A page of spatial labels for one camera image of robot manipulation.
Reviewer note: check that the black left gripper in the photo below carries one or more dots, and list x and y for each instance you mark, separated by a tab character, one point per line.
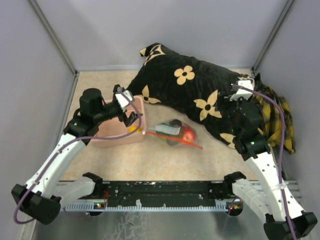
131	118

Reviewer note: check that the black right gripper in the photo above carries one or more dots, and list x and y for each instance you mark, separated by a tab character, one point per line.
222	99

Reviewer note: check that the clear zip bag red zipper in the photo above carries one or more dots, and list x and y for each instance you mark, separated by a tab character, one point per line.
172	136

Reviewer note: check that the red yellow toy apple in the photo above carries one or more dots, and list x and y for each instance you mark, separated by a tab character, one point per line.
189	134

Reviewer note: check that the dark purple toy fruit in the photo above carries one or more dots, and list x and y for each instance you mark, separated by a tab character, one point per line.
175	123

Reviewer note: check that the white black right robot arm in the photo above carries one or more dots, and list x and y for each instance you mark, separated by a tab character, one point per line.
283	218

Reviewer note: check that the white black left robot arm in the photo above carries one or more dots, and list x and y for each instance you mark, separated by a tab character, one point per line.
40	197

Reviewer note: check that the yellow toy lemon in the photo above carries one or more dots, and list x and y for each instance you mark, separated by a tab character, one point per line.
134	129

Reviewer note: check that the pink plastic basket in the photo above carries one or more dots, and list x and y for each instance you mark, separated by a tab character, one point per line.
115	128

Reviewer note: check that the yellow plaid shirt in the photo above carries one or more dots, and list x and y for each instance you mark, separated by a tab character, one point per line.
271	122

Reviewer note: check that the black floral pillow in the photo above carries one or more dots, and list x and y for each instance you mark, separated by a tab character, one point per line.
187	85

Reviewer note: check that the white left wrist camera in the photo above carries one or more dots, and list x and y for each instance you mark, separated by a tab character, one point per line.
122	97

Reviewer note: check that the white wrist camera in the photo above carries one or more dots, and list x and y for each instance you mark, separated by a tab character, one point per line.
122	97
242	89

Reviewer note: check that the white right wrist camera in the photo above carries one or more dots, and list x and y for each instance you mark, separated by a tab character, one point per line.
242	89

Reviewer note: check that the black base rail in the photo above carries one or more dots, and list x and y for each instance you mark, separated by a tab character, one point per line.
163	193

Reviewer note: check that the aluminium frame rail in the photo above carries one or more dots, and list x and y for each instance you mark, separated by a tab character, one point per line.
160	207

